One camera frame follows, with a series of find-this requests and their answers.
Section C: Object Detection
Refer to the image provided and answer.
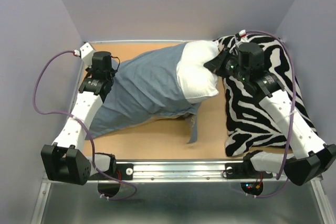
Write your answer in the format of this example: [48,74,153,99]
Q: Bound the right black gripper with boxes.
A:
[205,45,249,82]

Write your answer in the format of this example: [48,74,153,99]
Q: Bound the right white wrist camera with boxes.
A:
[235,30,249,47]

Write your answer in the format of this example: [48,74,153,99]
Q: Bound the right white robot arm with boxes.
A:
[204,42,335,186]

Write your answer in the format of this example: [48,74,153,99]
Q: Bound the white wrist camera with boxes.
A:
[80,42,96,67]
[235,30,249,47]

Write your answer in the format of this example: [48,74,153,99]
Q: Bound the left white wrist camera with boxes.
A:
[80,42,96,67]

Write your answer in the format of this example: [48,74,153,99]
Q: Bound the aluminium front rail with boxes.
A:
[41,158,323,184]

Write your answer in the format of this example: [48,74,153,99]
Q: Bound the zebra print pillow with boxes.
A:
[223,34,317,157]

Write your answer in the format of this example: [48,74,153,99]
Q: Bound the blue pillowcase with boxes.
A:
[89,44,200,143]

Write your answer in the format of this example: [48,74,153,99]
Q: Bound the white pillow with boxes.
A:
[176,40,219,104]

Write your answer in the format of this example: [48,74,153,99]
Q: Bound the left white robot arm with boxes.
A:
[40,51,117,185]

